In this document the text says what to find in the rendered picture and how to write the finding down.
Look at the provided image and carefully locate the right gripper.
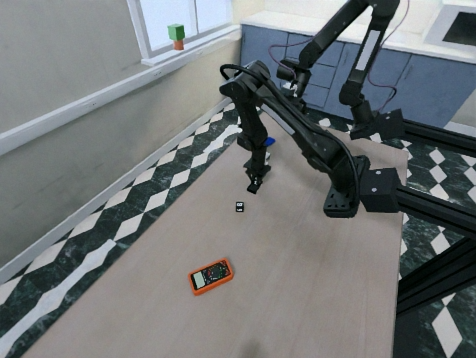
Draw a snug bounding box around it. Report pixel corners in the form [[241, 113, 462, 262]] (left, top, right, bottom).
[[283, 82, 308, 116]]

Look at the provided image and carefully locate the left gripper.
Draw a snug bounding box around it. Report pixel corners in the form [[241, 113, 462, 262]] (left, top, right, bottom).
[[243, 152, 271, 185]]

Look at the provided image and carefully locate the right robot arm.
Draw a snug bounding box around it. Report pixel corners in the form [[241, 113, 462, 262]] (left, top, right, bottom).
[[280, 0, 401, 135]]

